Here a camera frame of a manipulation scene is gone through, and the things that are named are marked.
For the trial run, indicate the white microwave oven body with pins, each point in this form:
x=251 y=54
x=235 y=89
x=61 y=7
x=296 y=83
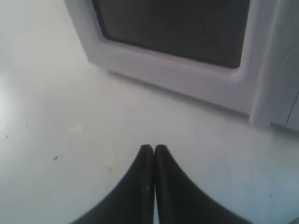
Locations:
x=286 y=110

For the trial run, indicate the white microwave door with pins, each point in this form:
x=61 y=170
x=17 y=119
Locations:
x=218 y=51

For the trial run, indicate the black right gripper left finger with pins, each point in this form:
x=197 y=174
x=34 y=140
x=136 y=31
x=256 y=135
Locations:
x=132 y=199

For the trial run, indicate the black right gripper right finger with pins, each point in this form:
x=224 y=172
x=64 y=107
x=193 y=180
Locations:
x=180 y=201

